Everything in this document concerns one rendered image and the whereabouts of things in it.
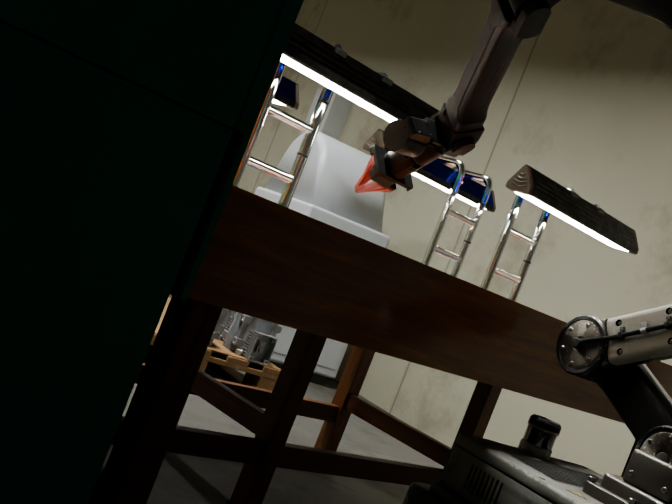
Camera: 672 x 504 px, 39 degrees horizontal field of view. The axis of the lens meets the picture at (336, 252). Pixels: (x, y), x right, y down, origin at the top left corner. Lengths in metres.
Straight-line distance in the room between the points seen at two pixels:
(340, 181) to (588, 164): 1.29
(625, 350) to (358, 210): 3.27
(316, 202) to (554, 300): 1.32
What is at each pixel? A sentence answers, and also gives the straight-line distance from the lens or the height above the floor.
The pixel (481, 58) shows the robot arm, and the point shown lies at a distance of 1.52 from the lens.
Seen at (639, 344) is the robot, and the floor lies 0.77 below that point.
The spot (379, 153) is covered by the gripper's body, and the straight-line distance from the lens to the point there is 1.77.
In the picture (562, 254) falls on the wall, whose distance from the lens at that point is 4.57.
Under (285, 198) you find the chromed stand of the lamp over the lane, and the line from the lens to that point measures 2.14.
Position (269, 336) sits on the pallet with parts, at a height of 0.28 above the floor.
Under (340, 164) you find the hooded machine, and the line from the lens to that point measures 5.03.
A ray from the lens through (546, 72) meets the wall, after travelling 5.12.
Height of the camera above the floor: 0.74
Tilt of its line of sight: level
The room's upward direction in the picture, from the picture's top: 21 degrees clockwise
